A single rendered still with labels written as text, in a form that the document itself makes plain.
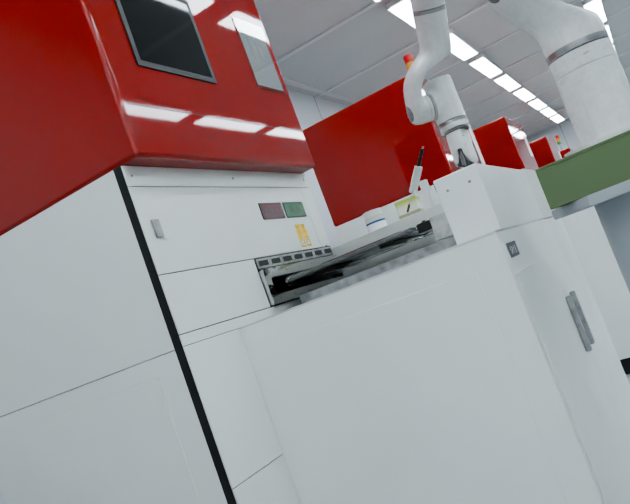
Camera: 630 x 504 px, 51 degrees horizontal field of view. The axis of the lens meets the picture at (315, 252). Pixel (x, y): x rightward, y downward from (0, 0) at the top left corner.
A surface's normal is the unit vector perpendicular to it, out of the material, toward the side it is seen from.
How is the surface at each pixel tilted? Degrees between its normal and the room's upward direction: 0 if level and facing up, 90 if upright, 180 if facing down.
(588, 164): 90
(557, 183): 90
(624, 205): 90
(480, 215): 90
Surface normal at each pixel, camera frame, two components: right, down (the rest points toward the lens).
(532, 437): -0.45, 0.08
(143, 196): 0.82, -0.35
